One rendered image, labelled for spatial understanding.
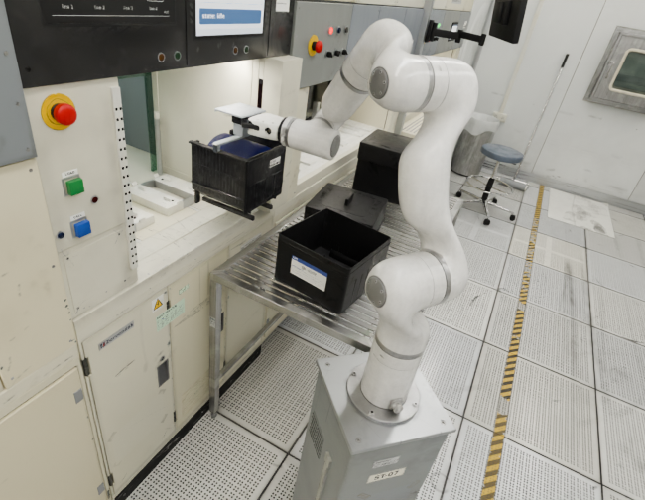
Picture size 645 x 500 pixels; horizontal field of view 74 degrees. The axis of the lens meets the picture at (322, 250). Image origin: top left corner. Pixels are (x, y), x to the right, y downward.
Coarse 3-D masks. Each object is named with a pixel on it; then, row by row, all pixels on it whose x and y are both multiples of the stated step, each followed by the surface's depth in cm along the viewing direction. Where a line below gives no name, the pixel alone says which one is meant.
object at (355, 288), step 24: (312, 216) 150; (336, 216) 155; (288, 240) 135; (312, 240) 157; (336, 240) 159; (360, 240) 152; (384, 240) 146; (288, 264) 139; (312, 264) 132; (336, 264) 126; (360, 264) 130; (312, 288) 136; (336, 288) 130; (360, 288) 139; (336, 312) 134
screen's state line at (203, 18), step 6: (204, 12) 102; (210, 12) 104; (216, 12) 106; (222, 12) 108; (228, 12) 109; (234, 12) 111; (240, 12) 113; (246, 12) 115; (252, 12) 118; (258, 12) 120; (204, 18) 103; (210, 18) 105; (216, 18) 107; (222, 18) 108; (228, 18) 110; (234, 18) 112; (240, 18) 114; (246, 18) 116; (252, 18) 118; (258, 18) 121
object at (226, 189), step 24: (192, 144) 128; (216, 144) 122; (264, 144) 141; (192, 168) 132; (216, 168) 127; (240, 168) 123; (264, 168) 131; (216, 192) 131; (240, 192) 127; (264, 192) 136
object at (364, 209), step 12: (324, 192) 184; (336, 192) 185; (348, 192) 187; (360, 192) 189; (312, 204) 172; (324, 204) 174; (336, 204) 175; (348, 204) 177; (360, 204) 179; (372, 204) 180; (384, 204) 182; (348, 216) 168; (360, 216) 170; (372, 216) 171
